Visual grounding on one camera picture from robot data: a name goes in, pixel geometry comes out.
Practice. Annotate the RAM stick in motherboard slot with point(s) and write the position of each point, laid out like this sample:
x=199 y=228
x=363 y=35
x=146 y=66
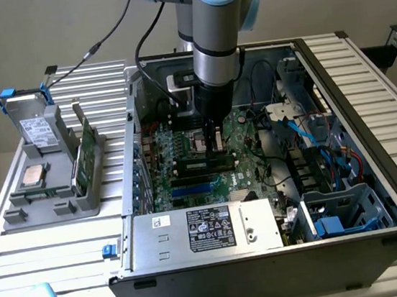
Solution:
x=206 y=164

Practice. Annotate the silver power supply with label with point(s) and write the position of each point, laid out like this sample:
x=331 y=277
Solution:
x=201 y=233

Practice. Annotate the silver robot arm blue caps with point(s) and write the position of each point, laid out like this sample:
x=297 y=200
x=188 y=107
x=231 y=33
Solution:
x=210 y=27

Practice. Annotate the black case fan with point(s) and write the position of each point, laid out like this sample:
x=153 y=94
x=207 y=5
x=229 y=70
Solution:
x=313 y=170

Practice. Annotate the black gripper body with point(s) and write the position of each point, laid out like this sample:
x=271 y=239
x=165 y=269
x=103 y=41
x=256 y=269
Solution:
x=214 y=99

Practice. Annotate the black expansion slot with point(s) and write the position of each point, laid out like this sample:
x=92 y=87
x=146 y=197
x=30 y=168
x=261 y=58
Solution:
x=191 y=180

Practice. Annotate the green motherboard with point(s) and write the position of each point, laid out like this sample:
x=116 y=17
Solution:
x=246 y=157

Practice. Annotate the silver chipset heatsink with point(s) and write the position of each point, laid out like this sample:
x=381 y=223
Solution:
x=240 y=196

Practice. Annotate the blue case latch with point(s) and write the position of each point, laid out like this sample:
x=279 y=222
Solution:
x=110 y=250

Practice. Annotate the green graphics card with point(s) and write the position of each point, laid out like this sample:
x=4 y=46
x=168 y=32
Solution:
x=85 y=158

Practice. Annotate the silver CPU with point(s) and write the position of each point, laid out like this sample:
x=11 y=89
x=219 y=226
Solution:
x=34 y=174

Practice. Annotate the black wrist camera silver mount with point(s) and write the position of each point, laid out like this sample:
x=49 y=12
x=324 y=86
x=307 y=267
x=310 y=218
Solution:
x=181 y=89

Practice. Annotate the grey disk bay blue clips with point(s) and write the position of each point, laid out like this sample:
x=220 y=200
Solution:
x=347 y=210

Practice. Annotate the hard disk with blue bracket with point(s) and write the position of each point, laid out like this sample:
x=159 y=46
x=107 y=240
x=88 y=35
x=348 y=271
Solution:
x=31 y=118

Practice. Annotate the grey parts rack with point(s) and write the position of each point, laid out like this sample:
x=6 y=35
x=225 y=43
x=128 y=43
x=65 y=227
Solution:
x=46 y=210

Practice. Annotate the CPU socket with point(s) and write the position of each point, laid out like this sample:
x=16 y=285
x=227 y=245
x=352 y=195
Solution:
x=196 y=142

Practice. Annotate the blue expansion slot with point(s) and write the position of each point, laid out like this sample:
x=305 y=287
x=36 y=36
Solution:
x=191 y=190

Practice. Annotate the open black PC case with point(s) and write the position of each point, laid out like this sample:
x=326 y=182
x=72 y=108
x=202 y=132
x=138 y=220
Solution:
x=265 y=278

